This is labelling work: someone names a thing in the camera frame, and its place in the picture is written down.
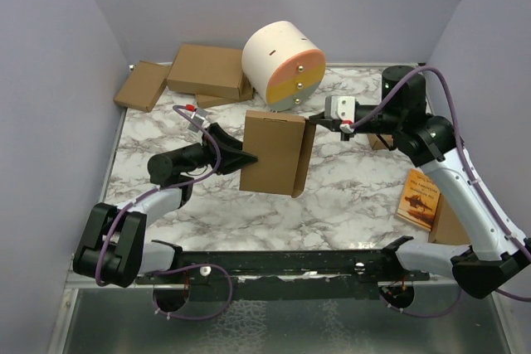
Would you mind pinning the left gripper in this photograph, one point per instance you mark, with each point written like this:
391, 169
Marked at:
232, 157

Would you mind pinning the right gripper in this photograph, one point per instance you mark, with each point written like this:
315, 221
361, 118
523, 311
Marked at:
321, 119

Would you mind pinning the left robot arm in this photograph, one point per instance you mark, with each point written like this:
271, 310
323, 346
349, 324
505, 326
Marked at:
112, 249

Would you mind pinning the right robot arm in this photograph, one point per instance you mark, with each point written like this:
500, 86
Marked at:
498, 249

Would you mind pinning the small folded cardboard box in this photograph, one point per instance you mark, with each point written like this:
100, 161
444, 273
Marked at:
380, 142

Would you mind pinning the cardboard box under large box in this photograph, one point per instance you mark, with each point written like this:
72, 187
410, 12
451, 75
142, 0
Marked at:
207, 101

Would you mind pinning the large folded cardboard box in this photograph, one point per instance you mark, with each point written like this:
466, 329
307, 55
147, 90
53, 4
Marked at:
207, 70

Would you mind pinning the cardboard box under book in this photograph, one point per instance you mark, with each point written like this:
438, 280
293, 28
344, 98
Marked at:
447, 229

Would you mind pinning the round cream drawer cabinet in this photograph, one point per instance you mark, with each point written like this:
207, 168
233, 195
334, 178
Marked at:
283, 65

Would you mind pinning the orange paperback book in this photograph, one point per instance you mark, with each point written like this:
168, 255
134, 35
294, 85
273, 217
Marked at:
418, 201

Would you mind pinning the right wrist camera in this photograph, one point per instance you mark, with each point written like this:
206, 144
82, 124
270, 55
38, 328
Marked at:
340, 107

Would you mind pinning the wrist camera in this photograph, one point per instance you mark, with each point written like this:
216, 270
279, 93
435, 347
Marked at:
340, 107
198, 117

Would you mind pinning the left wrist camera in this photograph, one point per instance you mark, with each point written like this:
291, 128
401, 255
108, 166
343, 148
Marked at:
198, 117

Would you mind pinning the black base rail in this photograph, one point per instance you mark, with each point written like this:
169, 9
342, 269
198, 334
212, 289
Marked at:
304, 274

